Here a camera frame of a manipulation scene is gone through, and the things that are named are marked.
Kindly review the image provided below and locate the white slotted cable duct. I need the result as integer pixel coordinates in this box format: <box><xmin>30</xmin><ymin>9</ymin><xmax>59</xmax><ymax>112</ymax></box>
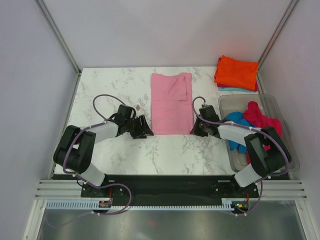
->
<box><xmin>45</xmin><ymin>198</ymin><xmax>242</xmax><ymax>211</ymax></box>

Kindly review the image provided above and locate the left aluminium frame post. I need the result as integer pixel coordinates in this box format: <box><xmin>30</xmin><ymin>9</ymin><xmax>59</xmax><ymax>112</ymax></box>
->
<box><xmin>34</xmin><ymin>0</ymin><xmax>82</xmax><ymax>76</ymax></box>

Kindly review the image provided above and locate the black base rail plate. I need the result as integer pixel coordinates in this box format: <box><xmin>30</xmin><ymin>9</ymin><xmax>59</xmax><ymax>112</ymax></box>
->
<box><xmin>53</xmin><ymin>174</ymin><xmax>261</xmax><ymax>207</ymax></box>

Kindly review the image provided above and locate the right aluminium frame post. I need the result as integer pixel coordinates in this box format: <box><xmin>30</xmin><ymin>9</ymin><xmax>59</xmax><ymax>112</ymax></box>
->
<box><xmin>258</xmin><ymin>0</ymin><xmax>300</xmax><ymax>70</ymax></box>

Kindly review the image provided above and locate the clear plastic bin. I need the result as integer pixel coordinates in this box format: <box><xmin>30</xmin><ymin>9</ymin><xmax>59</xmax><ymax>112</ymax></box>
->
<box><xmin>218</xmin><ymin>93</ymin><xmax>301</xmax><ymax>173</ymax></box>

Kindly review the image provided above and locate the blue crumpled t shirt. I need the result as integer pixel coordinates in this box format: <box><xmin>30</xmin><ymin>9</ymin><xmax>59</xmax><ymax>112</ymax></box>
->
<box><xmin>226</xmin><ymin>111</ymin><xmax>254</xmax><ymax>154</ymax></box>

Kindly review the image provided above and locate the aluminium frame post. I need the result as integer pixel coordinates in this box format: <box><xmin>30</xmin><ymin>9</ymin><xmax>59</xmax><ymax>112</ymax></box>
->
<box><xmin>258</xmin><ymin>0</ymin><xmax>300</xmax><ymax>70</ymax></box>
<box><xmin>34</xmin><ymin>0</ymin><xmax>82</xmax><ymax>76</ymax></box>

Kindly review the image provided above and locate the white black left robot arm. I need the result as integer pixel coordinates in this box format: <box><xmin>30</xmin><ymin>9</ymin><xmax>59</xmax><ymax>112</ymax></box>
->
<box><xmin>53</xmin><ymin>113</ymin><xmax>154</xmax><ymax>197</ymax></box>

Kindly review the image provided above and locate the orange folded t shirt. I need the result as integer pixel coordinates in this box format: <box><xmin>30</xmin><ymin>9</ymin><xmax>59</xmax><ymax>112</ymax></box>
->
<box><xmin>213</xmin><ymin>55</ymin><xmax>259</xmax><ymax>91</ymax></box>

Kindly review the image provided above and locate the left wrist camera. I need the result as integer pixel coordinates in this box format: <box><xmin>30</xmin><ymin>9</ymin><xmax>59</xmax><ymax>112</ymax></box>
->
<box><xmin>117</xmin><ymin>104</ymin><xmax>137</xmax><ymax>119</ymax></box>

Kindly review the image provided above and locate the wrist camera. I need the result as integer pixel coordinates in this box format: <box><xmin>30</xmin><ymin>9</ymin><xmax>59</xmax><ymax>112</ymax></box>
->
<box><xmin>117</xmin><ymin>104</ymin><xmax>137</xmax><ymax>119</ymax></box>
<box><xmin>199</xmin><ymin>104</ymin><xmax>219</xmax><ymax>122</ymax></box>

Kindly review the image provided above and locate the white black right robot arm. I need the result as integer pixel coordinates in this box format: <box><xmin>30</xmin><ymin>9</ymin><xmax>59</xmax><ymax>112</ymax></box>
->
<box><xmin>190</xmin><ymin>118</ymin><xmax>292</xmax><ymax>198</ymax></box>

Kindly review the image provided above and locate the crimson crumpled t shirt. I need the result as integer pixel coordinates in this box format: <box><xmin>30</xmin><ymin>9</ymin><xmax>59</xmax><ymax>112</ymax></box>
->
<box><xmin>243</xmin><ymin>100</ymin><xmax>283</xmax><ymax>165</ymax></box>

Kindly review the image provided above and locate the teal folded t shirt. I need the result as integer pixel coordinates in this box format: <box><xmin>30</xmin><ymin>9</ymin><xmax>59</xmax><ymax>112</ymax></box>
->
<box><xmin>218</xmin><ymin>87</ymin><xmax>250</xmax><ymax>92</ymax></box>

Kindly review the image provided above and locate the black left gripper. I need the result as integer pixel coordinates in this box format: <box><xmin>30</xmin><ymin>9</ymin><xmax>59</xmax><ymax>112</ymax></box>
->
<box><xmin>124</xmin><ymin>115</ymin><xmax>154</xmax><ymax>140</ymax></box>

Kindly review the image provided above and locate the aluminium front frame rail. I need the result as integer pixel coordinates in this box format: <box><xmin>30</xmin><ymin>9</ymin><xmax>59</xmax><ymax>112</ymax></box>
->
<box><xmin>35</xmin><ymin>180</ymin><xmax>307</xmax><ymax>201</ymax></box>

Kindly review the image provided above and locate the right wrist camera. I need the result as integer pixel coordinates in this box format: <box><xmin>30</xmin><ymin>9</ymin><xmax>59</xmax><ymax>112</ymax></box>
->
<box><xmin>199</xmin><ymin>104</ymin><xmax>219</xmax><ymax>122</ymax></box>

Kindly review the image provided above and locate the pink t shirt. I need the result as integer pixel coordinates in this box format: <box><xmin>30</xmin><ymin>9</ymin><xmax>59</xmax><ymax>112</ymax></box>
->
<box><xmin>151</xmin><ymin>72</ymin><xmax>194</xmax><ymax>135</ymax></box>

